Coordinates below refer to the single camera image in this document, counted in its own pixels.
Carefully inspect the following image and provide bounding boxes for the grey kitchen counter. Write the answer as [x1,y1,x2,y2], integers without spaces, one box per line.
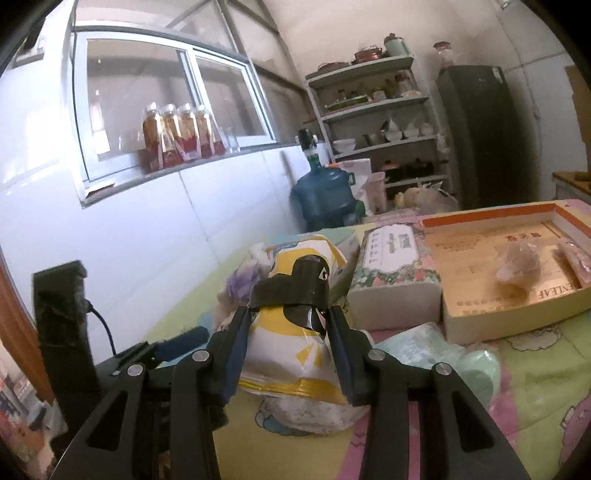
[551,178,591,205]

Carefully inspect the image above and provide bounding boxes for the leopard print plush toy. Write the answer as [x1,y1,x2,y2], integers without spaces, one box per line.
[495,241,542,291]

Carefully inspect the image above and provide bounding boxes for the yellow white plastic bag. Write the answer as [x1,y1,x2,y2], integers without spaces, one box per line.
[238,234,361,407]

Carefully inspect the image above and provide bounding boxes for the black water pump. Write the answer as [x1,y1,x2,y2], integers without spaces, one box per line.
[295,128,321,167]

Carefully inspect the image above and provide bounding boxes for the pink snack packet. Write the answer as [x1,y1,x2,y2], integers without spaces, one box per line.
[556,239,591,289]

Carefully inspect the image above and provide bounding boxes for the white flour sack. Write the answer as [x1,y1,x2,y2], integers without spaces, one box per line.
[337,158,374,208]

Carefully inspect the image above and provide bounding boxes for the sliding aluminium window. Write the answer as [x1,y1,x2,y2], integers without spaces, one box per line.
[74,25,278,183]

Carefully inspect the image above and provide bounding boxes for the floral tissue box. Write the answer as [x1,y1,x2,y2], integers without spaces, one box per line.
[346,224,444,330]

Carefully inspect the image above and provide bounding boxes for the cardboard wall lining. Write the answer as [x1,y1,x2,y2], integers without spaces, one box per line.
[564,65,591,139]

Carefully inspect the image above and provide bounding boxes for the blue water jug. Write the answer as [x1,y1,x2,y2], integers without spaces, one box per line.
[290,165,365,232]

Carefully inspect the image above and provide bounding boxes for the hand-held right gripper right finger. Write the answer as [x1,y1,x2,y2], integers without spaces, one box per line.
[327,305,532,480]

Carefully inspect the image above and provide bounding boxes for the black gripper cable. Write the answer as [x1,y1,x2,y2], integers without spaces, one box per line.
[87,302,117,357]

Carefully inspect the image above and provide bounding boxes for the napa cabbage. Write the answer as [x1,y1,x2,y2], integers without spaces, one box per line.
[393,187,423,208]

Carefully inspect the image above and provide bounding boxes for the cartoon printed tablecloth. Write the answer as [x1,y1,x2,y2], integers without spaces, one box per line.
[95,198,591,480]

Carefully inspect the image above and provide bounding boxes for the translucent plastic bag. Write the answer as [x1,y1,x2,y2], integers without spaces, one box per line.
[394,178,460,213]

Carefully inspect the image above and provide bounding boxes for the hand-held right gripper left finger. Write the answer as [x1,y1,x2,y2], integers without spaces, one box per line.
[48,305,259,480]

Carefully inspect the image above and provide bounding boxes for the purple white plush toy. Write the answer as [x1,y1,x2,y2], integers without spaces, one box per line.
[225,242,274,306]

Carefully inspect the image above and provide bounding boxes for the orange rimmed cardboard box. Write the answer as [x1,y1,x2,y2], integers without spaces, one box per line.
[422,199,591,346]

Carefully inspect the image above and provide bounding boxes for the glass jar red lid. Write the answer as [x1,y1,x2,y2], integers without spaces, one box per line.
[433,41,458,68]

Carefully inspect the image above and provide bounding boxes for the dark grey refrigerator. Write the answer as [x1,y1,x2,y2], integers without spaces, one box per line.
[436,65,548,210]

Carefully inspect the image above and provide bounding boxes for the green enamel pot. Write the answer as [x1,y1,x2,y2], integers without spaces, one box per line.
[383,33,411,58]

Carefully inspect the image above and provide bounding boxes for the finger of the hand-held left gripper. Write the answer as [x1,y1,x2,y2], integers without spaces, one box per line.
[154,325,211,366]

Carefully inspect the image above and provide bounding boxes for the white metal shelf rack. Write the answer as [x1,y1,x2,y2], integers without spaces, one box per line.
[305,55,455,204]

